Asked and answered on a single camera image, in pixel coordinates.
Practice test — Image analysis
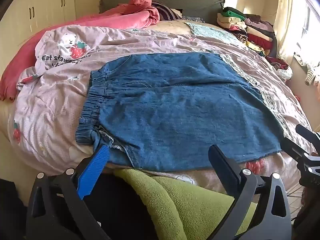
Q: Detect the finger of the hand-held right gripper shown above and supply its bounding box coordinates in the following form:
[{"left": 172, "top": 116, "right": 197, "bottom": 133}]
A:
[
  {"left": 280, "top": 136, "right": 315, "bottom": 167},
  {"left": 295, "top": 124, "right": 320, "bottom": 143}
]

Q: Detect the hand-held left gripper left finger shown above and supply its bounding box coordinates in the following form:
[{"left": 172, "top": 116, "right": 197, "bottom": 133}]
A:
[{"left": 26, "top": 144, "right": 111, "bottom": 240}]

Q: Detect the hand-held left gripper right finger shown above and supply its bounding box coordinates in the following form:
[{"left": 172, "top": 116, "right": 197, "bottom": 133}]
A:
[{"left": 208, "top": 144, "right": 293, "bottom": 240}]

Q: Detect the blue denim pants lace trim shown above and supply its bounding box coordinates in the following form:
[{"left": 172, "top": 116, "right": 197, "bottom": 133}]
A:
[{"left": 75, "top": 52, "right": 292, "bottom": 173}]

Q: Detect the dark cloth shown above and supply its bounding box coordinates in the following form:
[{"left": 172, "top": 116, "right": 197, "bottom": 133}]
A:
[{"left": 0, "top": 172, "right": 160, "bottom": 240}]

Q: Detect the striped beige garment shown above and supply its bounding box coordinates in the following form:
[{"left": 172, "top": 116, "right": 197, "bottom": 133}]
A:
[{"left": 294, "top": 52, "right": 320, "bottom": 87}]

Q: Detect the green fleece blanket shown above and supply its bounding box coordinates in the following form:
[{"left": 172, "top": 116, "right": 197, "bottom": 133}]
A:
[{"left": 114, "top": 169, "right": 258, "bottom": 240}]

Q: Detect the white garment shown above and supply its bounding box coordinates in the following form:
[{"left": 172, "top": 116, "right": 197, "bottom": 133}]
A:
[{"left": 277, "top": 69, "right": 293, "bottom": 81}]

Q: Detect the pink strawberry print quilt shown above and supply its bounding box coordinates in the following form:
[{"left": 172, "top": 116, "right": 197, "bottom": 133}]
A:
[{"left": 7, "top": 20, "right": 315, "bottom": 193}]

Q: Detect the dark red garment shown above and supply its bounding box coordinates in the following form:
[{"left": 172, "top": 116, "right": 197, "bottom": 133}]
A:
[{"left": 265, "top": 56, "right": 290, "bottom": 72}]

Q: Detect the cream curtain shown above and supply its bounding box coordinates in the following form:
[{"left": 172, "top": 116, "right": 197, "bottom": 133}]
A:
[{"left": 274, "top": 0, "right": 313, "bottom": 63}]

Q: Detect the pile of folded clothes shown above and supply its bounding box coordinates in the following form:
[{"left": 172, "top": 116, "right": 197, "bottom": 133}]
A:
[{"left": 216, "top": 6, "right": 278, "bottom": 55}]

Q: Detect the teal lace cloth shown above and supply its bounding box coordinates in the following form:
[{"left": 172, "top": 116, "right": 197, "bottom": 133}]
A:
[{"left": 185, "top": 21, "right": 240, "bottom": 45}]

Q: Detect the pink fleece blanket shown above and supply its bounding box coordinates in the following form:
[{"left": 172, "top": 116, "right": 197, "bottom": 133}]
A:
[{"left": 0, "top": 0, "right": 160, "bottom": 102}]

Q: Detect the blue patterned cloth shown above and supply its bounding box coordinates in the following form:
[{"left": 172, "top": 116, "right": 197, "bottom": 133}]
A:
[{"left": 181, "top": 16, "right": 205, "bottom": 23}]

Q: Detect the purple striped cloth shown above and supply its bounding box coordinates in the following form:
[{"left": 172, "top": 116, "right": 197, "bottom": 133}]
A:
[{"left": 150, "top": 1, "right": 182, "bottom": 22}]

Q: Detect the grey bed headboard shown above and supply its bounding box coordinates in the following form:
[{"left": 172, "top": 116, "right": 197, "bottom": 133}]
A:
[{"left": 99, "top": 0, "right": 225, "bottom": 23}]

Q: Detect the cream wardrobe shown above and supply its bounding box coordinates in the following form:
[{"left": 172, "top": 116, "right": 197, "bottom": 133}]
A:
[{"left": 0, "top": 0, "right": 80, "bottom": 40}]

